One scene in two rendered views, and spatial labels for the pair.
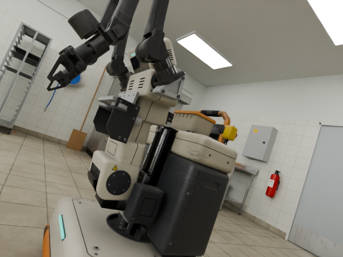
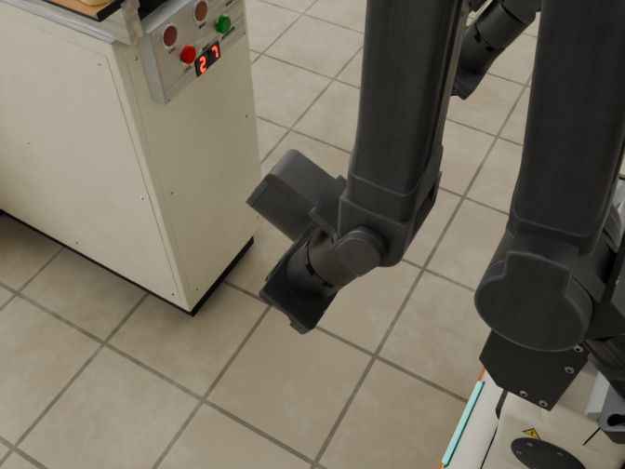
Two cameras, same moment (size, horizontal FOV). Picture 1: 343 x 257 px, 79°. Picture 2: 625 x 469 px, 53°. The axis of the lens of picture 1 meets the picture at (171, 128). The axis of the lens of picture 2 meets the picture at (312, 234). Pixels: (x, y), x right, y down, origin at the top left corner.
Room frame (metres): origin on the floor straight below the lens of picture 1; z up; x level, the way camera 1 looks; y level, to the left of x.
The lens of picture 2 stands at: (0.44, 0.02, 1.38)
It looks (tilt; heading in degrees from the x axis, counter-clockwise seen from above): 52 degrees down; 62
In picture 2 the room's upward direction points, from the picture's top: straight up
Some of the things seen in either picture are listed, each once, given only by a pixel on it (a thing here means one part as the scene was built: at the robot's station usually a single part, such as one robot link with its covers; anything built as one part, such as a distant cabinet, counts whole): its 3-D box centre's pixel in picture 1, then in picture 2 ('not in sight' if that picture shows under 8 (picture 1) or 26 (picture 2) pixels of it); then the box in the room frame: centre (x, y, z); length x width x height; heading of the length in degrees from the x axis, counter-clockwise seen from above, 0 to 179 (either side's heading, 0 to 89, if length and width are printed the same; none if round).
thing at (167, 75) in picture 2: not in sight; (195, 31); (0.71, 0.93, 0.77); 0.24 x 0.04 x 0.14; 31
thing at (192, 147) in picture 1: (170, 172); not in sight; (1.13, -0.08, 0.59); 0.55 x 0.34 x 0.83; 32
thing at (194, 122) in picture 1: (191, 125); not in sight; (1.14, -0.10, 0.87); 0.23 x 0.15 x 0.11; 32
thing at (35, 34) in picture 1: (16, 79); not in sight; (3.67, 2.89, 0.93); 0.64 x 0.51 x 1.78; 35
